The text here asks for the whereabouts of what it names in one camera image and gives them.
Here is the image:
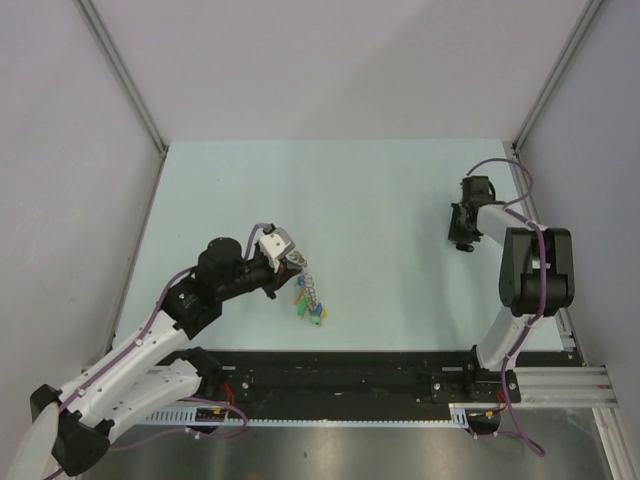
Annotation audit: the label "black key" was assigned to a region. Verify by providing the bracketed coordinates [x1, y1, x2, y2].
[455, 243, 474, 253]

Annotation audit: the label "aluminium frame post right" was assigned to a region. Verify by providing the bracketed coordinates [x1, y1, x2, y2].
[510, 0, 607, 156]

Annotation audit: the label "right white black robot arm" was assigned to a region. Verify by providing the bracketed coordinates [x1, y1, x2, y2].
[448, 176, 575, 401]

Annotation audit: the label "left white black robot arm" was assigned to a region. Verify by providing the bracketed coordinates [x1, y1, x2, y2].
[30, 223, 301, 477]

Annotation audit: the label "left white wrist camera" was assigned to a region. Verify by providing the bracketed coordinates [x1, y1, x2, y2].
[258, 225, 295, 272]

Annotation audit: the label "metal keyring with coloured tags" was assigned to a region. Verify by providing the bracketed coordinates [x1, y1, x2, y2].
[287, 251, 328, 327]

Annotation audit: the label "aluminium frame post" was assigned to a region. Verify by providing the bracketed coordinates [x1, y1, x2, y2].
[510, 0, 607, 156]
[74, 0, 168, 158]

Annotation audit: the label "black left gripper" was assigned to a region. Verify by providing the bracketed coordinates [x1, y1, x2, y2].
[217, 252, 301, 301]

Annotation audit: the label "aluminium frame post left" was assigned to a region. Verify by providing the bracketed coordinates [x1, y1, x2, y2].
[74, 0, 168, 158]

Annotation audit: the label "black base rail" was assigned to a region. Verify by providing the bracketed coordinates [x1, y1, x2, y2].
[144, 347, 521, 409]

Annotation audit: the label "white slotted cable duct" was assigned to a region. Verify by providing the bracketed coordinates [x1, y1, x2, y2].
[140, 404, 468, 429]

